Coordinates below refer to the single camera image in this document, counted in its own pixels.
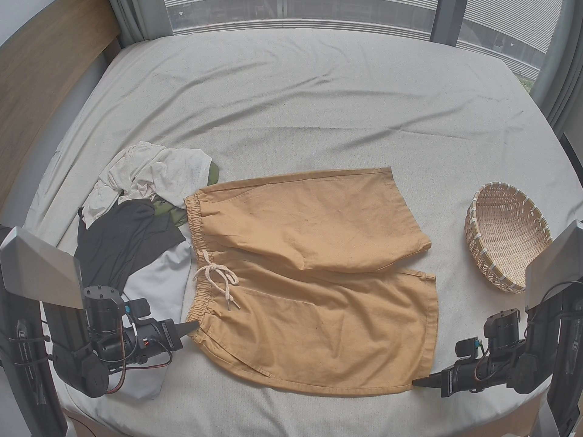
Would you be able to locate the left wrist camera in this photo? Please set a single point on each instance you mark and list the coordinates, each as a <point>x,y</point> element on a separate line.
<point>139,308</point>

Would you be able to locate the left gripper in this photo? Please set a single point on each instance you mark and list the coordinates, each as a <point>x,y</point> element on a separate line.
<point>168,335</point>

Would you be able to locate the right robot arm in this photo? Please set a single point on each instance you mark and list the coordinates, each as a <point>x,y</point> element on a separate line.
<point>551,262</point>

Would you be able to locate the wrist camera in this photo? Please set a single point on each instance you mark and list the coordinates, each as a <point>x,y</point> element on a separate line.
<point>467,348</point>
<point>139,308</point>

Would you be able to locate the white garment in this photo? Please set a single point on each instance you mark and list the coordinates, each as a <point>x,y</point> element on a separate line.
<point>173,175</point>

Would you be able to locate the round woven basket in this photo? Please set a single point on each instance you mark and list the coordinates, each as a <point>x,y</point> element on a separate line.
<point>496,235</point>

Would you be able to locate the green garment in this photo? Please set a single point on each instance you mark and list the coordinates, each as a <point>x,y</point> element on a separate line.
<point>173,212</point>

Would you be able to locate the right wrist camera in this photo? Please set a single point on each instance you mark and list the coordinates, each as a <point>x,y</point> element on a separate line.
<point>467,348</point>

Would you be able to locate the pale blue garment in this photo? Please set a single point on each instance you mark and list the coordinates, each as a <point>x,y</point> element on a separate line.
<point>155,280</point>

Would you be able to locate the bed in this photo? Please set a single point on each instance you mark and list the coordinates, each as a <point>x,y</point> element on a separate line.
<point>319,107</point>

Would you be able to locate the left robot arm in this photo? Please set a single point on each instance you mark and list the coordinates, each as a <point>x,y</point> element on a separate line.
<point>36,266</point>

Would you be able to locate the black garment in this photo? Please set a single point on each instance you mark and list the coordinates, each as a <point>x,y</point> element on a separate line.
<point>123,244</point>

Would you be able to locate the tan shorts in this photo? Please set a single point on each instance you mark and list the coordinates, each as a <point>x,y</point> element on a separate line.
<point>319,289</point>

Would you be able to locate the grey-green curtain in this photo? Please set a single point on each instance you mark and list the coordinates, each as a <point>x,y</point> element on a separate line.
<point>564,62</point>
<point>136,7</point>

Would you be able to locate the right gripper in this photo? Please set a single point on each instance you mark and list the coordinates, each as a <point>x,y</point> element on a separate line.
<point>464,376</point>

